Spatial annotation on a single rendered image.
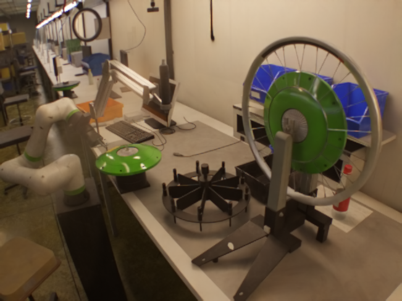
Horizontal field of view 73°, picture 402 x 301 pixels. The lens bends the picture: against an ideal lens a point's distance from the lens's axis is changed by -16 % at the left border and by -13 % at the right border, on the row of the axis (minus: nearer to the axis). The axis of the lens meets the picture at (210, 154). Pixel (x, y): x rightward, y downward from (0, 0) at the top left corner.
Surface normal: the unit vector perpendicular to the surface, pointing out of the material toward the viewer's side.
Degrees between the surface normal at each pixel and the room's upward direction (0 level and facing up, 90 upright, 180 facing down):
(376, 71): 90
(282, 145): 87
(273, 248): 18
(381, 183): 90
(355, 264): 0
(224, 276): 0
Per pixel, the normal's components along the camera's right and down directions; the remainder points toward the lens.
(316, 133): -0.68, 0.33
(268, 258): -0.27, -0.78
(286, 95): -0.84, 0.08
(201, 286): -0.03, -0.90
